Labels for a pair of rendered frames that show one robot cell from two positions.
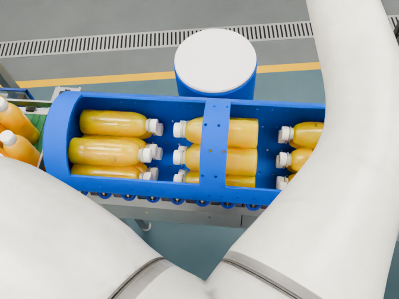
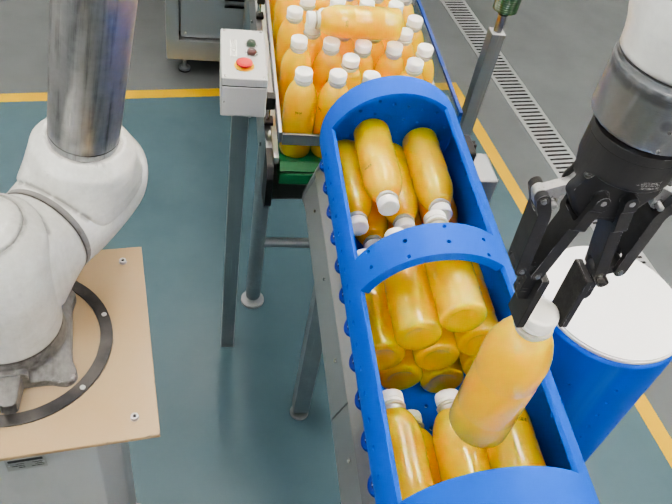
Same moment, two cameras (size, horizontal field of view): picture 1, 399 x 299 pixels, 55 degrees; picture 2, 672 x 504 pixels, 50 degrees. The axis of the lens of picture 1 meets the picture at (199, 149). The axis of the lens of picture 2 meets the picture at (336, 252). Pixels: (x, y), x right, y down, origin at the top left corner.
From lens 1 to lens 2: 0.68 m
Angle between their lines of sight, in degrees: 38
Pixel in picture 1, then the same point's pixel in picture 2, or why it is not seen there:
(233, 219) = (339, 396)
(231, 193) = (355, 307)
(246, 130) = (459, 289)
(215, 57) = (614, 299)
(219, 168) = (383, 264)
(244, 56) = (639, 342)
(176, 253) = (307, 466)
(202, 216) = (334, 352)
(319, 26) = not seen: outside the picture
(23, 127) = not seen: hidden behind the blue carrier
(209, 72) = not seen: hidden behind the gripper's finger
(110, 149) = (379, 156)
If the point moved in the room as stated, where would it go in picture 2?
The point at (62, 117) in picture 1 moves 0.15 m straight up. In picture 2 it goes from (400, 87) to (418, 14)
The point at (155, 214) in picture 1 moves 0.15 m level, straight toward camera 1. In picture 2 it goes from (324, 292) to (265, 326)
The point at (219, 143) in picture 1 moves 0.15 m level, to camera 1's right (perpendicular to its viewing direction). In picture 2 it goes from (420, 248) to (463, 326)
